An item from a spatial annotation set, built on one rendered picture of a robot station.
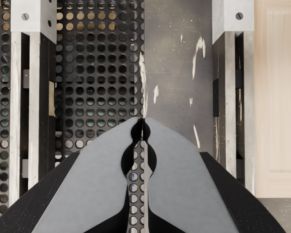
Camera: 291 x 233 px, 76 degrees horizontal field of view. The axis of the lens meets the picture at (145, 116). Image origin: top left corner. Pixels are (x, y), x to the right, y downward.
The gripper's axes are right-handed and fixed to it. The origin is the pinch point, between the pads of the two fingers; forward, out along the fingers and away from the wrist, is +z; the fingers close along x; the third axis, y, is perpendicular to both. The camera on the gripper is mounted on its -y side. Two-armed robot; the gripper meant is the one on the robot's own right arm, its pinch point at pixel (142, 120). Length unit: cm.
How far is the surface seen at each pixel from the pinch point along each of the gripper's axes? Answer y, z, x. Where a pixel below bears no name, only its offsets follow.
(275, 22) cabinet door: -3.6, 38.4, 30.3
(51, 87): 8.7, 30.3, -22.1
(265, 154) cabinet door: 22.5, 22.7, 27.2
